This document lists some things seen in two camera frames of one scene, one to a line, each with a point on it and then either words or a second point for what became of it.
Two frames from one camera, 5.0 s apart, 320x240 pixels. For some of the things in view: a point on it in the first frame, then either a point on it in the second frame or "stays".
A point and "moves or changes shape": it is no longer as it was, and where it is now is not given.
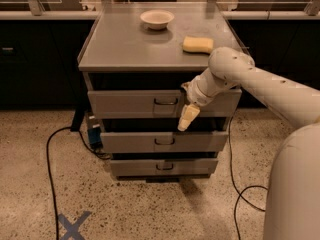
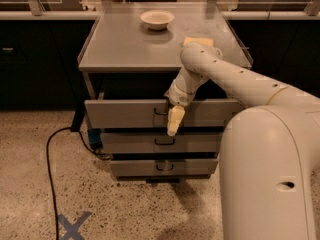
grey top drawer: x=156 y=103 moves or changes shape
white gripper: x=194 y=93 to x=176 y=96
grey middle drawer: x=164 y=141 stays
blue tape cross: x=72 y=230 stays
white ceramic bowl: x=156 y=19 stays
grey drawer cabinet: x=135 y=61 stays
